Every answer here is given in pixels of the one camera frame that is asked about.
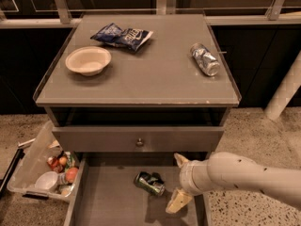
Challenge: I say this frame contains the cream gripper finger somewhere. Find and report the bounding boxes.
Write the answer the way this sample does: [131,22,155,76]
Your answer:
[174,153,189,168]
[166,187,193,214]

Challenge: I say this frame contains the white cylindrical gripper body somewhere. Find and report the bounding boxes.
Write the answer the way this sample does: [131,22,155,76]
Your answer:
[180,160,210,196]

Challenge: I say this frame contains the green soda can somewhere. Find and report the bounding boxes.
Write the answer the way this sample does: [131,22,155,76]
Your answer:
[134,171,165,196]

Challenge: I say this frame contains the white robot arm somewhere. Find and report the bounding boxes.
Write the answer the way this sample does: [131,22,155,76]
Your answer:
[166,152,301,214]

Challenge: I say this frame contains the open middle drawer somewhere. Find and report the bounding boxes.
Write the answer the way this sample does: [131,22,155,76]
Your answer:
[63,158,209,226]

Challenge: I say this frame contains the grey drawer cabinet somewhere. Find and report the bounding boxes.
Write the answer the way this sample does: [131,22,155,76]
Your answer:
[32,14,243,226]

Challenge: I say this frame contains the silver soda can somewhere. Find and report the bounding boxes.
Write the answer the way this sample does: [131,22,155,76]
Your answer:
[190,43,220,76]

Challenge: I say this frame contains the closed upper drawer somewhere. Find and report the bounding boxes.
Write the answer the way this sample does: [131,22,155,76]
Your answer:
[53,126,224,153]

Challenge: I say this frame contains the orange fruit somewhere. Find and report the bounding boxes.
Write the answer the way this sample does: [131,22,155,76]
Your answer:
[66,167,78,183]

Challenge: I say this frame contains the red snack packet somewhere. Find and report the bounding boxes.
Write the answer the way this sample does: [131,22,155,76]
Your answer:
[47,156,64,173]

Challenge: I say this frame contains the blue chip bag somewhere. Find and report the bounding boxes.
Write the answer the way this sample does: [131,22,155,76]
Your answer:
[90,23,152,51]

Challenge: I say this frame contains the white paper bowl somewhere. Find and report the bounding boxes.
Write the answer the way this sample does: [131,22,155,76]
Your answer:
[65,46,111,76]

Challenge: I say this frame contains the clear plastic storage bin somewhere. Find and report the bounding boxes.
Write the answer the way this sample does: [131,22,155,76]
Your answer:
[8,121,76,202]

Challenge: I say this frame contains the metal railing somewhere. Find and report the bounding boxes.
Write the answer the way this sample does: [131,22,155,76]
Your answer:
[1,0,301,29]

